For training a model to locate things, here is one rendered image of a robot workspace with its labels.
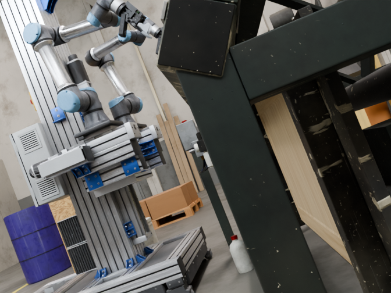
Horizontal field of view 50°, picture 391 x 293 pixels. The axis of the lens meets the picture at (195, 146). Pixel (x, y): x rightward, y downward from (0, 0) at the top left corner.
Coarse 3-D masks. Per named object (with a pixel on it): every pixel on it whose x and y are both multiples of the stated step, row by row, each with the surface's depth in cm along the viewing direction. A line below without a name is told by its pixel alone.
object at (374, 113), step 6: (384, 102) 689; (366, 108) 695; (372, 108) 689; (378, 108) 686; (384, 108) 687; (372, 114) 691; (378, 114) 687; (384, 114) 686; (390, 114) 695; (372, 120) 694; (378, 120) 688; (384, 120) 686
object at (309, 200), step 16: (272, 112) 143; (288, 112) 114; (272, 128) 159; (288, 128) 124; (272, 144) 177; (288, 144) 136; (288, 160) 152; (304, 160) 118; (288, 176) 170; (304, 176) 129; (304, 192) 143; (320, 192) 114; (304, 208) 159; (320, 208) 124; (320, 224) 135; (336, 240) 117
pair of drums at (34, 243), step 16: (32, 208) 550; (48, 208) 569; (16, 224) 544; (32, 224) 545; (48, 224) 558; (16, 240) 546; (32, 240) 542; (48, 240) 551; (32, 256) 541; (48, 256) 546; (64, 256) 562; (32, 272) 541; (48, 272) 542
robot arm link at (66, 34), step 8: (112, 16) 222; (72, 24) 234; (80, 24) 231; (88, 24) 229; (104, 24) 227; (112, 24) 226; (56, 32) 236; (64, 32) 235; (72, 32) 234; (80, 32) 233; (88, 32) 232; (56, 40) 237; (64, 40) 237
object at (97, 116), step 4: (100, 108) 236; (88, 112) 233; (92, 112) 233; (96, 112) 234; (100, 112) 235; (84, 116) 235; (88, 116) 233; (92, 116) 233; (96, 116) 233; (100, 116) 234; (104, 116) 235; (84, 120) 236; (88, 120) 233; (92, 120) 232; (96, 120) 232; (100, 120) 232; (104, 120) 233; (88, 124) 232; (92, 124) 231; (96, 124) 231
